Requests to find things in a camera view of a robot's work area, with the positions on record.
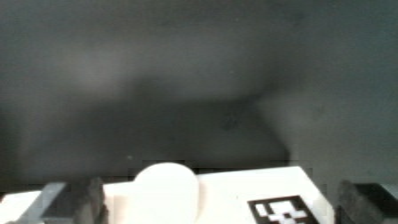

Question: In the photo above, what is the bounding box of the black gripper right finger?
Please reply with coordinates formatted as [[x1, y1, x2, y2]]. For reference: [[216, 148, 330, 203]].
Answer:
[[335, 180, 398, 224]]

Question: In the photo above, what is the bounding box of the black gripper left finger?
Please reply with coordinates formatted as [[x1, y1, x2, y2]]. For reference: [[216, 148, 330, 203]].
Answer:
[[39, 178, 108, 224]]

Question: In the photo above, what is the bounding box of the white drawer box front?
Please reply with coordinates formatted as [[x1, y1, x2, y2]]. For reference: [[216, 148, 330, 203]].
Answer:
[[0, 162, 335, 224]]

